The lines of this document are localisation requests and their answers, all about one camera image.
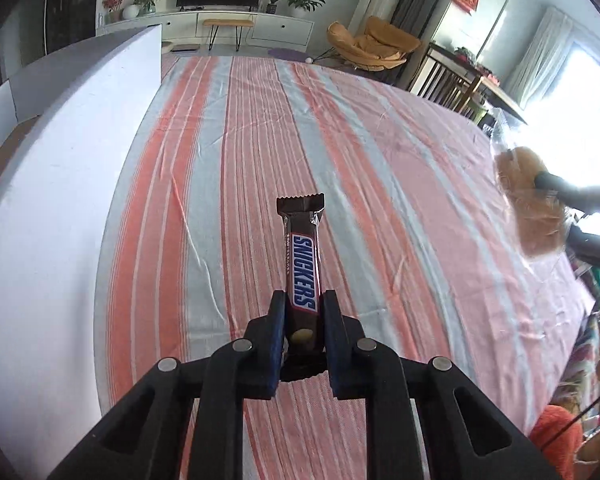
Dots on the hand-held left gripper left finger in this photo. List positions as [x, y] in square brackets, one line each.
[276, 345]

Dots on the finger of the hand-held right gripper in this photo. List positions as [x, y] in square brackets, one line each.
[555, 181]
[595, 250]

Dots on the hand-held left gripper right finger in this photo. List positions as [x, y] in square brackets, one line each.
[332, 347]

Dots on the bread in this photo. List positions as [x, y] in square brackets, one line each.
[535, 215]

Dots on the brown chocolate bar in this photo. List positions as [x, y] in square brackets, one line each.
[302, 270]

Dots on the white box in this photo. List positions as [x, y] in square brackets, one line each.
[55, 210]

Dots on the wooden table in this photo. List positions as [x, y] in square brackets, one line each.
[500, 92]

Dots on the patterned cloth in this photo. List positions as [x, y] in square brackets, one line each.
[580, 360]

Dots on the window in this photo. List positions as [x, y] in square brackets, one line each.
[590, 75]

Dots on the white curtain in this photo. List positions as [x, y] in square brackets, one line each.
[537, 55]

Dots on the wooden chair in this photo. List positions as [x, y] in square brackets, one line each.
[445, 80]

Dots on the striped bed sheet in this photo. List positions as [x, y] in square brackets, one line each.
[380, 185]

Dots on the orange fluffy blanket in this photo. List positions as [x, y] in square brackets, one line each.
[555, 440]

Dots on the orange lounge chair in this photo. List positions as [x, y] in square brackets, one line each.
[375, 42]

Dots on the purple rug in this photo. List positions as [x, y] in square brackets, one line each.
[286, 53]

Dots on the large potted plant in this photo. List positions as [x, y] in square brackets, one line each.
[302, 0]

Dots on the white television cabinet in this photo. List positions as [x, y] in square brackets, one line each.
[280, 30]

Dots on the wooden bench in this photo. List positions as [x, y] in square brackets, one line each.
[227, 22]

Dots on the small potted plant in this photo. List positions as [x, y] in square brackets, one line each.
[273, 2]

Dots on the round white vase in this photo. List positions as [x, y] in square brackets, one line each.
[131, 11]

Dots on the red flowers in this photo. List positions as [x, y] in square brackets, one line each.
[114, 2]

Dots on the black shelf cabinet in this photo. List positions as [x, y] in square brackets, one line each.
[72, 5]

